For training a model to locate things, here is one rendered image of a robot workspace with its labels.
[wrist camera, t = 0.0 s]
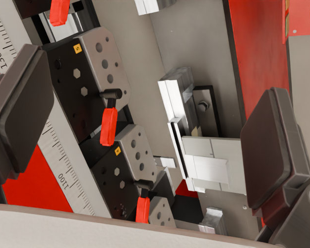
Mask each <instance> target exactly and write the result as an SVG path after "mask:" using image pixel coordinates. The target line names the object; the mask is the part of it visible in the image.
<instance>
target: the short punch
mask: <svg viewBox="0 0 310 248"><path fill-rule="evenodd" d="M149 191H153V192H158V194H159V197H164V198H167V200H168V203H169V206H170V208H171V206H172V205H173V203H174V201H175V198H174V196H175V195H176V193H175V190H174V187H173V184H172V181H171V177H170V174H169V171H168V168H167V166H166V167H165V169H164V170H163V171H162V170H161V171H159V173H158V174H157V176H156V181H155V183H154V187H153V189H152V190H149Z"/></svg>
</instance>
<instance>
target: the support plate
mask: <svg viewBox="0 0 310 248"><path fill-rule="evenodd" d="M210 139H211V142H212V146H213V151H214V156H215V158H219V159H226V160H229V168H230V175H231V183H232V185H231V187H230V189H229V188H228V184H225V183H220V184H221V189H222V191H228V192H234V193H241V194H246V184H245V176H244V167H243V158H242V149H241V140H240V139H239V138H218V137H197V136H182V141H183V145H184V149H185V152H186V155H196V156H204V157H211V158H214V157H213V155H210V154H212V148H211V144H210ZM192 179H193V182H194V186H195V187H200V188H207V189H214V190H220V186H219V182H213V181H207V180H202V179H198V178H197V179H196V178H192Z"/></svg>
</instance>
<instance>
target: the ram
mask: <svg viewBox="0 0 310 248"><path fill-rule="evenodd" d="M0 21H1V23H2V25H3V27H4V29H5V31H6V33H7V35H8V37H9V39H10V41H11V43H12V46H13V48H14V50H15V52H16V54H18V53H19V51H20V50H21V48H22V46H23V45H24V44H32V43H31V40H30V38H29V36H28V34H27V32H26V29H25V27H24V25H23V23H22V21H21V18H20V16H19V14H18V12H17V10H16V8H15V5H14V3H13V1H12V0H0ZM0 74H1V72H0ZM53 92H54V91H53ZM54 99H55V101H54V106H53V108H52V111H51V113H50V115H49V118H48V119H49V121H50V123H51V125H52V128H53V130H54V132H55V134H56V136H57V138H58V140H59V142H60V144H61V146H62V148H63V150H64V152H65V154H66V156H67V158H68V160H69V162H70V164H71V166H72V169H73V171H74V173H75V175H76V177H77V179H78V181H79V183H80V185H81V187H82V189H83V191H84V193H85V195H86V197H87V199H88V201H89V203H90V205H91V207H92V209H93V212H94V214H95V216H97V217H106V218H111V216H110V213H109V211H108V209H107V207H106V205H105V202H104V200H103V198H102V196H101V194H100V192H99V189H98V187H97V185H96V183H95V181H94V178H93V176H92V174H91V172H90V170H89V167H88V165H87V163H86V161H85V159H84V156H83V154H82V152H81V150H80V148H79V145H78V143H77V141H76V139H75V137H74V135H73V132H72V130H71V128H70V126H69V124H68V121H67V119H66V117H65V115H64V113H63V111H62V108H61V106H60V104H59V102H58V99H57V97H56V95H55V93H54ZM2 187H3V190H4V193H5V196H6V199H7V202H8V204H9V205H19V206H27V207H34V208H42V209H49V210H56V211H63V212H70V213H75V212H74V210H73V208H72V206H71V204H70V203H69V201H68V199H67V197H66V195H65V193H64V191H63V189H62V187H61V185H60V184H59V182H58V180H57V178H56V176H55V174H54V172H53V170H52V168H51V167H50V165H49V163H48V161H47V159H46V157H45V155H44V153H43V151H42V149H41V148H40V146H39V144H38V143H37V145H36V147H35V150H34V152H33V154H32V156H31V159H30V161H29V164H28V166H27V168H26V170H25V172H24V173H20V174H19V177H18V179H17V180H12V179H7V180H6V182H5V184H3V185H2Z"/></svg>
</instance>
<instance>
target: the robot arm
mask: <svg viewBox="0 0 310 248"><path fill-rule="evenodd" d="M54 101H55V99H54V92H53V86H52V81H51V75H50V69H49V63H48V58H47V53H46V51H44V50H42V48H41V46H38V45H32V44H24V45H23V46H22V48H21V50H20V51H19V53H18V54H17V56H16V58H15V59H14V61H13V62H12V64H11V65H10V67H9V69H8V70H7V72H6V73H5V74H3V73H2V74H0V248H310V158H309V155H308V151H307V148H306V145H305V141H304V138H303V134H302V130H301V128H300V126H299V125H298V124H297V122H296V119H295V115H294V111H293V108H292V104H291V100H290V97H289V93H288V90H287V89H283V88H277V87H271V88H270V89H269V90H265V91H264V93H263V94H262V96H261V98H260V99H259V101H258V103H257V105H256V106H255V108H254V110H253V111H252V113H251V115H250V116H249V118H248V120H247V121H246V123H245V125H244V126H243V128H242V130H241V134H240V140H241V149H242V158H243V167H244V176H245V184H246V194H247V203H248V207H249V208H251V209H252V216H254V217H262V218H263V222H264V223H265V225H264V227H263V228H262V230H261V231H260V233H259V234H258V236H257V237H256V239H255V240H254V241H253V240H248V239H242V238H236V237H230V236H224V235H218V234H211V233H205V232H198V231H192V230H186V229H179V228H173V227H167V226H160V225H153V224H147V223H140V222H133V221H127V220H120V219H113V218H106V217H97V216H90V215H84V214H77V213H70V212H63V211H56V210H49V209H42V208H34V207H27V206H19V205H9V204H8V202H7V199H6V196H5V193H4V190H3V187H2V185H3V184H5V182H6V180H7V179H12V180H17V179H18V177H19V174H20V173H24V172H25V170H26V168H27V166H28V164H29V161H30V159H31V156H32V154H33V152H34V150H35V147H36V145H37V143H38V140H39V138H40V136H41V134H42V132H43V129H44V127H45V125H46V122H47V120H48V118H49V115H50V113H51V111H52V108H53V106H54Z"/></svg>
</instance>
